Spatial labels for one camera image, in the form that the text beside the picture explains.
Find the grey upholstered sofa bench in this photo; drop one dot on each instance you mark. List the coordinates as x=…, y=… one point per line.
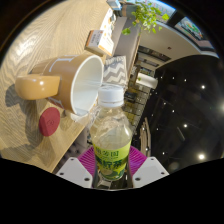
x=126, y=43

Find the tan ceramic mug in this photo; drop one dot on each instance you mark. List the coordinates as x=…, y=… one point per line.
x=66, y=80

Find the clear green-labelled drink bottle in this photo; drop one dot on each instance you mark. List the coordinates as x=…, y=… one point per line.
x=111, y=140

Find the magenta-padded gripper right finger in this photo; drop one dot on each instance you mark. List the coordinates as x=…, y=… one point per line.
x=150, y=171

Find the flat round red coaster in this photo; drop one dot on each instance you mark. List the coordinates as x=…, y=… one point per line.
x=49, y=121

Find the blue tissue pack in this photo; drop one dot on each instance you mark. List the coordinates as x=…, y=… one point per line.
x=114, y=4

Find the green potted plant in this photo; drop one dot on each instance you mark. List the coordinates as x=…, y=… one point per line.
x=146, y=16

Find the group of ceiling lights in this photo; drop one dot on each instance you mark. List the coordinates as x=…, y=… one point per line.
x=202, y=87

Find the grey white chevron cushion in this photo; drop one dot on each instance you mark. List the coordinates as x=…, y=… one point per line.
x=115, y=71

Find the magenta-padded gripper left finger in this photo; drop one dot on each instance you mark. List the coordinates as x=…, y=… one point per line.
x=75, y=171

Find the thick white book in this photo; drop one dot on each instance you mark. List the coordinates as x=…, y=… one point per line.
x=95, y=39

